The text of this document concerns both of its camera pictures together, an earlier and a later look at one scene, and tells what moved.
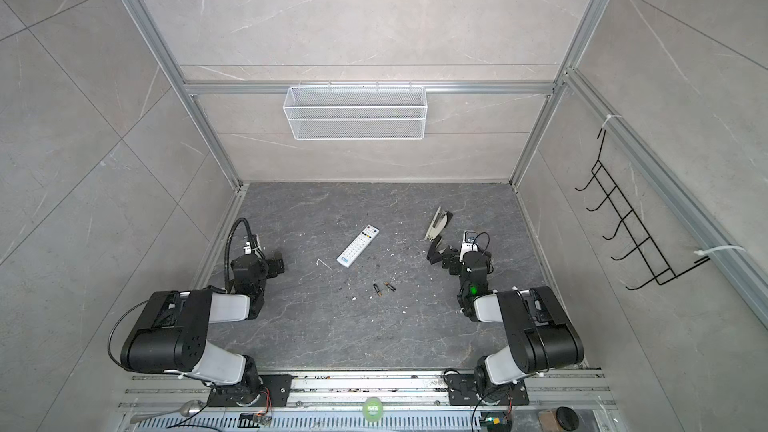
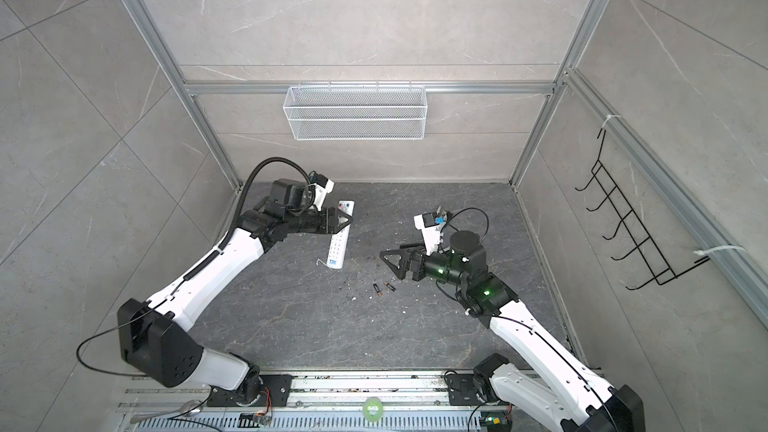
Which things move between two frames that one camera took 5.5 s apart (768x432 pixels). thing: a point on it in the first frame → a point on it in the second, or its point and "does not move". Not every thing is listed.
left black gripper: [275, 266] → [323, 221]
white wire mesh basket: [356, 113] does not move
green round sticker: [373, 409] does not move
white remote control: [358, 245] → [339, 241]
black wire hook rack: [631, 225] does not move
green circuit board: [495, 421] does not move
